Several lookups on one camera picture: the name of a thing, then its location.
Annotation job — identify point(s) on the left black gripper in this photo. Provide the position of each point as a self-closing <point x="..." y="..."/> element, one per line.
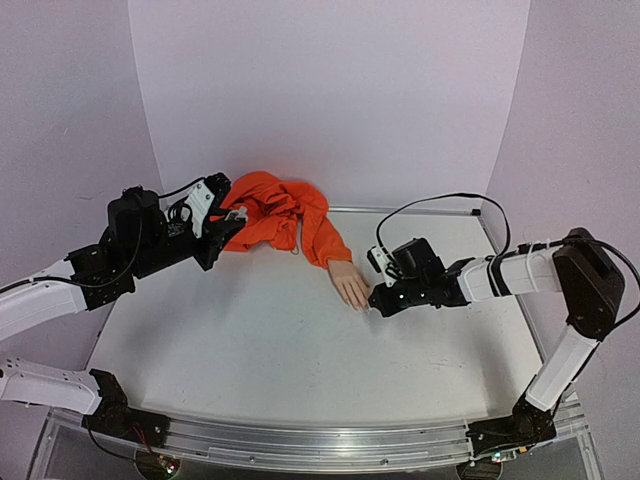
<point x="217" y="238"/>

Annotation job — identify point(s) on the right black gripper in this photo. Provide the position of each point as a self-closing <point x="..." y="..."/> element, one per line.
<point x="392" y="298"/>

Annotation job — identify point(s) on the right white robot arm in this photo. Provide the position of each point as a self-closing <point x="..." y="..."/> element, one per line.
<point x="578" y="266"/>

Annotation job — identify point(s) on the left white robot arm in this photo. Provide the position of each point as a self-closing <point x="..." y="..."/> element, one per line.
<point x="141" y="238"/>

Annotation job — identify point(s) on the orange crumpled garment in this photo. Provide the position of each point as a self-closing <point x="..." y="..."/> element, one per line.
<point x="286" y="215"/>

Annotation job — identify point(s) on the mannequin hand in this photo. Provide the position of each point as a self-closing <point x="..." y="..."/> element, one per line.
<point x="350" y="284"/>

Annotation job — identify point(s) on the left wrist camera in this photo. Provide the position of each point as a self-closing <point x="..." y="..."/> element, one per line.
<point x="195" y="207"/>

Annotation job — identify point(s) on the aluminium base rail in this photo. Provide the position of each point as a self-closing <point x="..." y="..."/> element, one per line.
<point x="194" y="446"/>

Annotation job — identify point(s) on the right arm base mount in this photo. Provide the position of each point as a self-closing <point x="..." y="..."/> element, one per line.
<point x="525" y="427"/>

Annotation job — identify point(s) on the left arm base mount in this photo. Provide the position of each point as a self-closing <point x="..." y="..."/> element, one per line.
<point x="120" y="410"/>

